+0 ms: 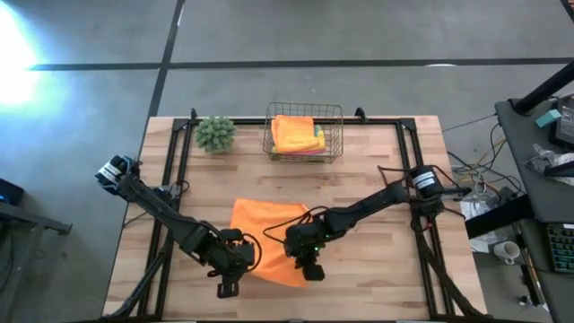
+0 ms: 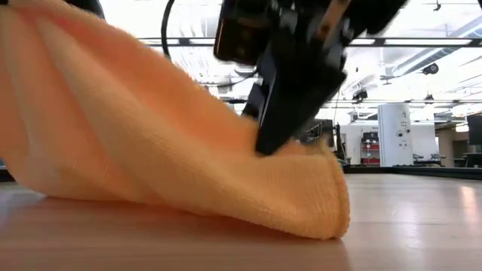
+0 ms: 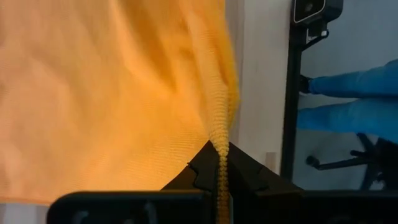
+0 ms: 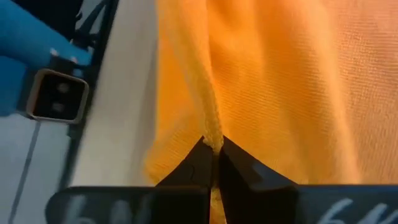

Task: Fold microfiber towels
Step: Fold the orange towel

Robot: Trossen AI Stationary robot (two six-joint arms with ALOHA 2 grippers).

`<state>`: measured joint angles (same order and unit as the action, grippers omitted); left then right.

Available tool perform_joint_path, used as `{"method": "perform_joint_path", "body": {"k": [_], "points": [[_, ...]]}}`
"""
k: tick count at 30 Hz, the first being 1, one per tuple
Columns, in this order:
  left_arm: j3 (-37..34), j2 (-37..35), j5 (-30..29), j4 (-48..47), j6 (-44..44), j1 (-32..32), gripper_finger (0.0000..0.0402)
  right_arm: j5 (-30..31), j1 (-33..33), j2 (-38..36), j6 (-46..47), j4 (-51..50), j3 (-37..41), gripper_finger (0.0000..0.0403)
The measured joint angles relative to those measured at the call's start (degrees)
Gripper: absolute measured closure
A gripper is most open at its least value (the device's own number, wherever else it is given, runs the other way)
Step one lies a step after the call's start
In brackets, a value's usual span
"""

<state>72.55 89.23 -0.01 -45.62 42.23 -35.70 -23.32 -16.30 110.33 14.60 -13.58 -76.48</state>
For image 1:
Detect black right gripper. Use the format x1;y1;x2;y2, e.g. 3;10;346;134
284;222;334;283

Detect grey metal stand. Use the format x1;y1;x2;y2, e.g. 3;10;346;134
0;201;73;323

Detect white bag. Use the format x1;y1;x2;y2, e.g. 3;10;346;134
461;195;509;253

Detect artificial green potted plant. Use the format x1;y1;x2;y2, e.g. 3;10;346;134
194;116;238;153

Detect wire basket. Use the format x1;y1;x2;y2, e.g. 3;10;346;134
263;102;345;164

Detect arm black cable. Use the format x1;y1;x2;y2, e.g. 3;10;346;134
241;231;264;273
262;205;329;246

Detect tangled black floor cables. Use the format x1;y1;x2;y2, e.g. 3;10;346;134
441;114;537;201

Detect black pole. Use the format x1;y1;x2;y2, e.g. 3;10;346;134
513;60;574;116

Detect light blue box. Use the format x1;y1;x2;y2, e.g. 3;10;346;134
535;109;562;129

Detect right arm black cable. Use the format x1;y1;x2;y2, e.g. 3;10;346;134
262;205;329;246

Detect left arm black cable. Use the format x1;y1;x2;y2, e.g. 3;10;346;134
241;231;264;273

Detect dark keyboard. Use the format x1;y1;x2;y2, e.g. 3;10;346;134
545;223;574;275

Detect dark desk device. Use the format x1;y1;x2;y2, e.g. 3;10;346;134
554;94;574;147

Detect black metal table frame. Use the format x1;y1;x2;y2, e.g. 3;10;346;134
105;107;494;323

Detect pink microfiber towel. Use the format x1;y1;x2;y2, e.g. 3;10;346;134
280;149;328;157

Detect black box device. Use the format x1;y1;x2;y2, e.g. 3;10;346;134
0;178;26;206

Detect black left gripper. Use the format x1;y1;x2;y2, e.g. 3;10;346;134
205;228;257;300

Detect crumpled clear plastic bag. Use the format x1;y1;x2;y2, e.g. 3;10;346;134
524;143;574;177

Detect grey side desk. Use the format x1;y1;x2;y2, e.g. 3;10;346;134
494;96;574;323

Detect orange microfiber towel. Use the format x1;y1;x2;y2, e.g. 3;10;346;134
270;114;320;154
229;197;311;289

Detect white mug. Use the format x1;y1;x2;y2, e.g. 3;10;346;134
492;240;522;266

